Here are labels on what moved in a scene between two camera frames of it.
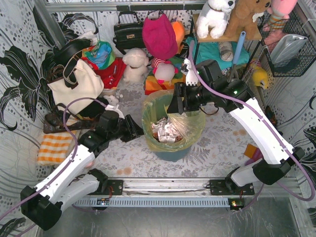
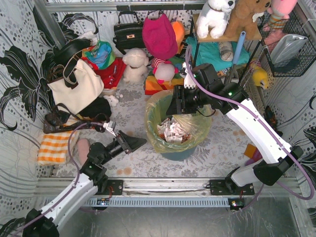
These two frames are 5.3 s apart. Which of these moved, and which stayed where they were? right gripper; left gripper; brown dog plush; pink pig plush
Moved: left gripper
Stayed: brown dog plush; right gripper; pink pig plush
